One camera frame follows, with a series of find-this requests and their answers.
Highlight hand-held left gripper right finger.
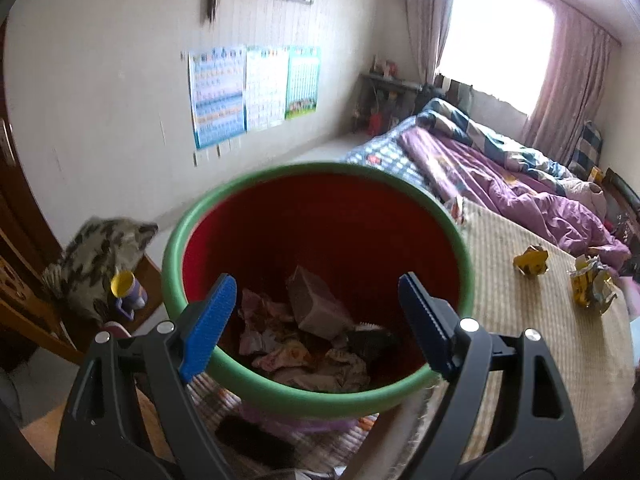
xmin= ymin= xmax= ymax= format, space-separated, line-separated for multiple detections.
xmin=395 ymin=271 xmax=586 ymax=465

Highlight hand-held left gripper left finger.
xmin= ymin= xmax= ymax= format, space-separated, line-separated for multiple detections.
xmin=55 ymin=272 xmax=239 ymax=465

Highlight green red plastic bin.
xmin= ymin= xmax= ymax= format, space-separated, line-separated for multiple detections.
xmin=161 ymin=161 xmax=476 ymax=419

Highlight pink crumpled bag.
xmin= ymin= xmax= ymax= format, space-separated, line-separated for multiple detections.
xmin=237 ymin=287 xmax=297 ymax=356

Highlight dark crumpled wrapper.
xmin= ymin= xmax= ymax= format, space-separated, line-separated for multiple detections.
xmin=346 ymin=322 xmax=399 ymax=364

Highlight yellow purple cup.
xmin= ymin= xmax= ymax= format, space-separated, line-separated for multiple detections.
xmin=109 ymin=269 xmax=149 ymax=322

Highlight grey pink crumpled wrapper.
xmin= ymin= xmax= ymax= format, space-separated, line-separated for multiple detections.
xmin=319 ymin=347 xmax=372 ymax=394

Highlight beige woven mat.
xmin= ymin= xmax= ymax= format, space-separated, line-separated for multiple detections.
xmin=350 ymin=196 xmax=639 ymax=480

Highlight small red white wrapper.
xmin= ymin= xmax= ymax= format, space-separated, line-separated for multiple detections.
xmin=446 ymin=195 xmax=469 ymax=227

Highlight leaf patterned pillow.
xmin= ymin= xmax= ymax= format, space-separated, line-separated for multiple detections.
xmin=42 ymin=216 xmax=160 ymax=324

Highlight striped mattress cloth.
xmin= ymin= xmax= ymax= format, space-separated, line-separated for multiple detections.
xmin=189 ymin=374 xmax=382 ymax=480

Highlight purple blanket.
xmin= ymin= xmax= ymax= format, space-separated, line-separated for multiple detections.
xmin=396 ymin=126 xmax=632 ymax=264

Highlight yellow silver crumpled wrapper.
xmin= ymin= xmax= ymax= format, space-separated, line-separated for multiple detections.
xmin=569 ymin=254 xmax=619 ymax=317

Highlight blue checked bed sheet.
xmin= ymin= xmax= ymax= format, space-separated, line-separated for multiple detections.
xmin=341 ymin=117 xmax=442 ymax=197

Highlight wooden chair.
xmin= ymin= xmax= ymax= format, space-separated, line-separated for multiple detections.
xmin=0 ymin=229 xmax=167 ymax=363

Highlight patchwork quilt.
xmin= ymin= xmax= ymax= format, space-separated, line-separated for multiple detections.
xmin=416 ymin=97 xmax=577 ymax=182

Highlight white pillow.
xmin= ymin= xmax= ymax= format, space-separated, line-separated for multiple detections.
xmin=559 ymin=177 xmax=609 ymax=217

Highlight dark bag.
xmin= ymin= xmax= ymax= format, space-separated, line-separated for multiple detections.
xmin=416 ymin=83 xmax=444 ymax=112

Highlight dark headboard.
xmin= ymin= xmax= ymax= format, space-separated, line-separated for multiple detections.
xmin=602 ymin=167 xmax=640 ymax=222

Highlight blue checked cushion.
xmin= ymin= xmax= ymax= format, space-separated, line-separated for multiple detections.
xmin=566 ymin=120 xmax=604 ymax=172

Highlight pink curtain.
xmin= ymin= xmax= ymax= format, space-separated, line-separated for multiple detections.
xmin=399 ymin=0 xmax=462 ymax=87
xmin=521 ymin=5 xmax=622 ymax=152

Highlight bright window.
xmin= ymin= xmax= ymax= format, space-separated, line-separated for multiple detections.
xmin=434 ymin=0 xmax=557 ymax=117

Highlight white wall sockets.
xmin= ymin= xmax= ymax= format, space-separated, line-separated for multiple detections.
xmin=193 ymin=137 xmax=241 ymax=166

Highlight blue wall poster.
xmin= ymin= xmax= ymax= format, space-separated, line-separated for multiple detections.
xmin=188 ymin=46 xmax=248 ymax=151

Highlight white wall poster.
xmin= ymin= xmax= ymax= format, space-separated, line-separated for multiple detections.
xmin=245 ymin=45 xmax=291 ymax=133

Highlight dark wall shelf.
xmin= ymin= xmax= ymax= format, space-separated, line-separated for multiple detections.
xmin=359 ymin=57 xmax=427 ymax=137

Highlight green wall poster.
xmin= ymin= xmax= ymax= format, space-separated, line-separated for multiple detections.
xmin=284 ymin=45 xmax=321 ymax=122

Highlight metal door handle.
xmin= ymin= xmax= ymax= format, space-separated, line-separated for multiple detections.
xmin=0 ymin=119 xmax=16 ymax=166

